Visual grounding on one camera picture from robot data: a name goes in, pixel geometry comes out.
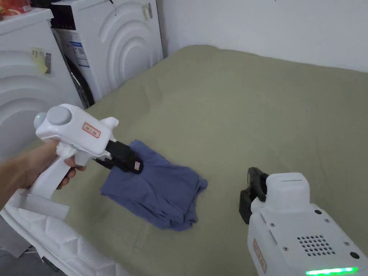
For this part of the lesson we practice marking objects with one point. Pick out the blue garment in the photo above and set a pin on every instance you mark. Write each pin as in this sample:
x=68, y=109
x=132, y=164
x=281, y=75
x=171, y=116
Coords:
x=155, y=192

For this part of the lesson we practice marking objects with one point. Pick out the bed with pale green sheet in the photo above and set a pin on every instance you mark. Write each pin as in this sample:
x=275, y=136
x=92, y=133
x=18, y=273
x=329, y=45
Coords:
x=230, y=115

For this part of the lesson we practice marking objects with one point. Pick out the person's left hand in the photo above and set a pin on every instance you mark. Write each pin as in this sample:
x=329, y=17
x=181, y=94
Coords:
x=37, y=164

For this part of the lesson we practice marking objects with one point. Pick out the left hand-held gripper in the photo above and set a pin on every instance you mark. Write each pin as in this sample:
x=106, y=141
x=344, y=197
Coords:
x=72, y=126

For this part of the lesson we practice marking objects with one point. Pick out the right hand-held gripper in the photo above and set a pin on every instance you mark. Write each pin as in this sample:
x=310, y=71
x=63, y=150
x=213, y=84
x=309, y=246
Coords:
x=287, y=235

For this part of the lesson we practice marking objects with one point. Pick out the white washing machine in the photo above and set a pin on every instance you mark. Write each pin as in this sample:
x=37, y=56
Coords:
x=23, y=92
x=129, y=43

